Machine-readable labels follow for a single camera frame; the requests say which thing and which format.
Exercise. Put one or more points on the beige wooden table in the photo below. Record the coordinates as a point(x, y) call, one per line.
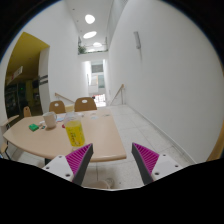
point(98, 126)

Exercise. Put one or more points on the wooden chair right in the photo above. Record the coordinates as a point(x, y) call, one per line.
point(85, 104)

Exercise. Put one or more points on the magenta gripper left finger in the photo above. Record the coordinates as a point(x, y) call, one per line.
point(71, 167)

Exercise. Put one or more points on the yellow drink plastic bottle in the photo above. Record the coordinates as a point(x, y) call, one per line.
point(73, 126)

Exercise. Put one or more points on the green potted plant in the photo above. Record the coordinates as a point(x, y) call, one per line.
point(81, 49)

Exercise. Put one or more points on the stair handrail right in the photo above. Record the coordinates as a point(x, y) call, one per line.
point(118, 92)

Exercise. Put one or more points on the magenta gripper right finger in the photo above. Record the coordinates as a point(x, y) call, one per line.
point(153, 166)

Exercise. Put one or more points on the wooden chair left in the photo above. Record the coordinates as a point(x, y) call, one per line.
point(26, 111)

